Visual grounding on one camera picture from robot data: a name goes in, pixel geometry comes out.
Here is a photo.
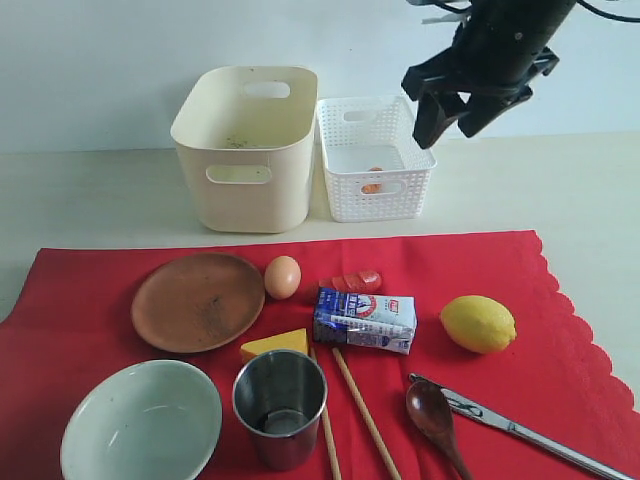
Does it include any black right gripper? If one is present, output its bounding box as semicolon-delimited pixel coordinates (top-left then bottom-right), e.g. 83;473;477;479
402;0;559;149

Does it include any orange fried chicken piece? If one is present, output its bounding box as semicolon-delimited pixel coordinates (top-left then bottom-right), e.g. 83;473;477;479
361;166;382;195

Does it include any red sausage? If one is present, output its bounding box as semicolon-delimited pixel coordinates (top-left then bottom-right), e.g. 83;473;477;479
318;270;383;294

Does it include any yellow lemon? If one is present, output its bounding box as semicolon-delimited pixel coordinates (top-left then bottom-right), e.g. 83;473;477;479
440;295;517;354

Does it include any blue white milk carton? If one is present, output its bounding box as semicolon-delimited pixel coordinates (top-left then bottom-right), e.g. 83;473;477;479
312;287;417;355

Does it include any brown egg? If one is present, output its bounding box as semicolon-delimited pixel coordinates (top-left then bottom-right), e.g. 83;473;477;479
264;256;301;300

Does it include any orange cheese wedge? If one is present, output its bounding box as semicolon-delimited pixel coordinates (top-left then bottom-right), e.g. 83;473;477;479
240;328;310;365

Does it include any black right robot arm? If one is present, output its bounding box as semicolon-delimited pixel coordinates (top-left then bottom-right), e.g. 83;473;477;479
401;0;577;149

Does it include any white perforated plastic basket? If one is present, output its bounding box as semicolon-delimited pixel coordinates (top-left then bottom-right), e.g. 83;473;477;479
317;96;436;223

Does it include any cream plastic bin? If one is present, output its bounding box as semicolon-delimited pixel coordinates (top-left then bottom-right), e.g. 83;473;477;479
170;66;318;233

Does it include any red table cloth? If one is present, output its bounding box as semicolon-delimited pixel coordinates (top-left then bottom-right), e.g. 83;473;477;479
1;231;639;479

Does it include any silver table knife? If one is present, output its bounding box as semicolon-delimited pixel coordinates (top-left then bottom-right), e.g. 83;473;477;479
408;373;631;479

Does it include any dark wooden spoon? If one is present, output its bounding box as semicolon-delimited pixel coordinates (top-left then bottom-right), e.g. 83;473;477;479
405;380;473;480

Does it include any right wooden chopstick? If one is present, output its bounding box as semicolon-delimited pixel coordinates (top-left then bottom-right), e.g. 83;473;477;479
331;347;402;480

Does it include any wooden chopstick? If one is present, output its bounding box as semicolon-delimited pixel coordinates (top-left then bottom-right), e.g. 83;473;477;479
331;347;402;480
309;346;343;480

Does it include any brown wooden plate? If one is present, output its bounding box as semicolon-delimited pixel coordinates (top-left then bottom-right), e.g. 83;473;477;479
131;253;266;354

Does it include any stainless steel cup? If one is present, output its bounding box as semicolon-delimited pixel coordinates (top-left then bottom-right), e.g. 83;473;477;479
232;349;328;471

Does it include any left wooden chopstick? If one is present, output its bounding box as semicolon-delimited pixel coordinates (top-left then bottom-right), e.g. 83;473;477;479
309;346;343;480

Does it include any pale green ceramic bowl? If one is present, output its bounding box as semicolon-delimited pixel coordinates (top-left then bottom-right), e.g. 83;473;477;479
60;360;223;479

